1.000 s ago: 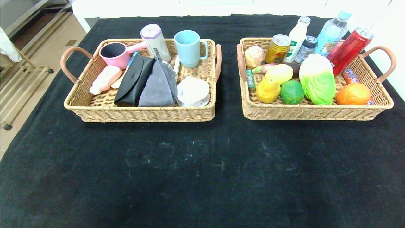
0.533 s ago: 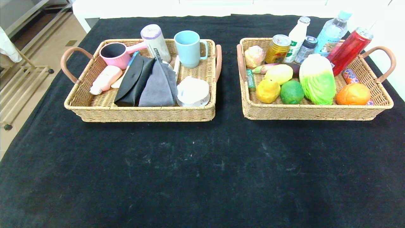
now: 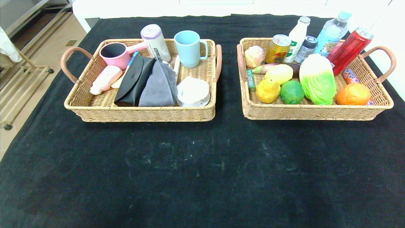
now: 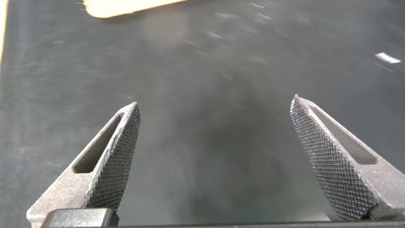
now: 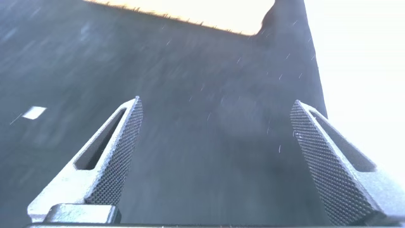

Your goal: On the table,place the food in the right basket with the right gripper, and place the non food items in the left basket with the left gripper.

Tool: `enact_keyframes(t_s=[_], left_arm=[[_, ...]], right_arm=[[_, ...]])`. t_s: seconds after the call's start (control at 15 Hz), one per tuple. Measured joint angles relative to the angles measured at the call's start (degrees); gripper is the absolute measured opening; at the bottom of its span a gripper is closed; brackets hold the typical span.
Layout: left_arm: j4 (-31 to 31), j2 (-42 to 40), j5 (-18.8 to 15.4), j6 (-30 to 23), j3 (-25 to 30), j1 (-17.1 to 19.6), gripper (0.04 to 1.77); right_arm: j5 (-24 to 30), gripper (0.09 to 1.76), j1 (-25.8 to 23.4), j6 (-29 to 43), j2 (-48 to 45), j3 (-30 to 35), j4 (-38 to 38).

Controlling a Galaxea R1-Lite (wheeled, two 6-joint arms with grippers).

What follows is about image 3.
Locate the white plate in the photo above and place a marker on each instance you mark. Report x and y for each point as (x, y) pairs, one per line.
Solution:
(193, 92)

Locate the grey towel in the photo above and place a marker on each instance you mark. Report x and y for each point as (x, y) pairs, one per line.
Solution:
(159, 89)

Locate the yellow pear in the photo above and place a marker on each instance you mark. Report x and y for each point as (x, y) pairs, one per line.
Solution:
(267, 91)

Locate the black glasses case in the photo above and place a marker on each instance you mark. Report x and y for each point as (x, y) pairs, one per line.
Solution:
(132, 83)

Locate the yellow lemon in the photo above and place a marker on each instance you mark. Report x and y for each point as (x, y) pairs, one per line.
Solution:
(279, 74)

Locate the green white napa cabbage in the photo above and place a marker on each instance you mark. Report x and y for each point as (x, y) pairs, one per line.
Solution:
(318, 83)

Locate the white pen pink tip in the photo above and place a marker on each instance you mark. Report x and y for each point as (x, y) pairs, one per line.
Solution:
(177, 65)

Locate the small green candy pack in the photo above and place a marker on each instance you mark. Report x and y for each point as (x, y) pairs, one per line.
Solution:
(250, 80)

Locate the black tablecloth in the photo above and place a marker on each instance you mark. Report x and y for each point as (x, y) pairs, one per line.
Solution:
(205, 174)

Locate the teal mug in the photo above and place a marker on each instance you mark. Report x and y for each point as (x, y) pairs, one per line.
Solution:
(189, 53)

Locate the purple eggplant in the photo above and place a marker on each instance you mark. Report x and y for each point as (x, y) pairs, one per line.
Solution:
(259, 68)

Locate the beige tumbler purple lid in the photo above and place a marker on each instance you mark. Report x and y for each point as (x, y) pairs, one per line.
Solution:
(156, 44)

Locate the green lime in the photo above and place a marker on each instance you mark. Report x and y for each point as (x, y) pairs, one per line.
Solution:
(292, 92)

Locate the gold drink can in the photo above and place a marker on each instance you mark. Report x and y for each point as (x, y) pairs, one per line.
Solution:
(277, 50)

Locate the pink lotion bottle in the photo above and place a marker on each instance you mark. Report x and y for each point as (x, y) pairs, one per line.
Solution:
(106, 79)

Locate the small blue lid bottle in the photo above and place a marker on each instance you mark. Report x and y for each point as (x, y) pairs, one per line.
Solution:
(304, 50)

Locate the white milk bottle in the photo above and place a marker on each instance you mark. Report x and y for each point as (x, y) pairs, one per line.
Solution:
(297, 34)

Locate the pink snack packet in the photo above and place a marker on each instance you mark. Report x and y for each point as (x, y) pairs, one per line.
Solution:
(335, 47)

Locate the orange fruit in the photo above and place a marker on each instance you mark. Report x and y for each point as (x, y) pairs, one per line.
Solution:
(352, 94)

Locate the clear water bottle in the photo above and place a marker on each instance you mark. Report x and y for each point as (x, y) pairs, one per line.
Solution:
(330, 32)

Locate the orange blue candy roll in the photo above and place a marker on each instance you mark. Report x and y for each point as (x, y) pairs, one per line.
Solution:
(349, 76)

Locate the white table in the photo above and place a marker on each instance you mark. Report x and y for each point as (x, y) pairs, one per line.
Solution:
(90, 9)

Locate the red drink can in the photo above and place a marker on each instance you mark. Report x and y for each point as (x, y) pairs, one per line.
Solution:
(351, 48)

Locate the gold metal rack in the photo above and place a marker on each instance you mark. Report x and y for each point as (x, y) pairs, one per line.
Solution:
(34, 67)

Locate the beige framed wooden bench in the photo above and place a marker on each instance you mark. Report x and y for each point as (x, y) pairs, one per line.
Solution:
(47, 14)

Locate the white hanging cloth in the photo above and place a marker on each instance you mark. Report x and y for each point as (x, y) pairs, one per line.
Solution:
(4, 47)

